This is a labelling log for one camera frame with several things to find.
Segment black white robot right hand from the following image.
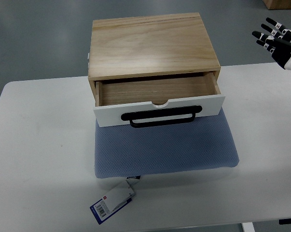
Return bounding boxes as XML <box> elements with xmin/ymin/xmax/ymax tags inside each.
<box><xmin>252</xmin><ymin>17</ymin><xmax>291</xmax><ymax>70</ymax></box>

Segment black drawer handle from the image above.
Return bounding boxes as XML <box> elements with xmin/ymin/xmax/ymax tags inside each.
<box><xmin>121</xmin><ymin>105</ymin><xmax>203</xmax><ymax>128</ymax></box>

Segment white drawer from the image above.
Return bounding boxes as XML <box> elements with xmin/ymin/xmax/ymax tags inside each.
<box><xmin>94</xmin><ymin>72</ymin><xmax>225</xmax><ymax>127</ymax></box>

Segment wooden drawer cabinet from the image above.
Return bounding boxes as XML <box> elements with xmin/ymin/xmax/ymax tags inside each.
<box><xmin>88</xmin><ymin>13</ymin><xmax>221</xmax><ymax>95</ymax></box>

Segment cardboard box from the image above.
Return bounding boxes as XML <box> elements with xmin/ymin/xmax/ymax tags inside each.
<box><xmin>263</xmin><ymin>0</ymin><xmax>291</xmax><ymax>10</ymax></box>

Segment blue grey cushion mat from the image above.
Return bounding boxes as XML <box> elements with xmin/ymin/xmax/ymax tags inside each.
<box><xmin>94</xmin><ymin>110</ymin><xmax>239</xmax><ymax>178</ymax></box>

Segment black table control panel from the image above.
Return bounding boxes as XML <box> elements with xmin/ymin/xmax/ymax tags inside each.
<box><xmin>278</xmin><ymin>218</ymin><xmax>291</xmax><ymax>225</ymax></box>

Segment white table leg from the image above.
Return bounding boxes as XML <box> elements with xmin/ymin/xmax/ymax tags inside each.
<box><xmin>241</xmin><ymin>222</ymin><xmax>255</xmax><ymax>232</ymax></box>

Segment white blue product tag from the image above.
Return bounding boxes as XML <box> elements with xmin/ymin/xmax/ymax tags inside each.
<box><xmin>89</xmin><ymin>180</ymin><xmax>135</xmax><ymax>225</ymax></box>

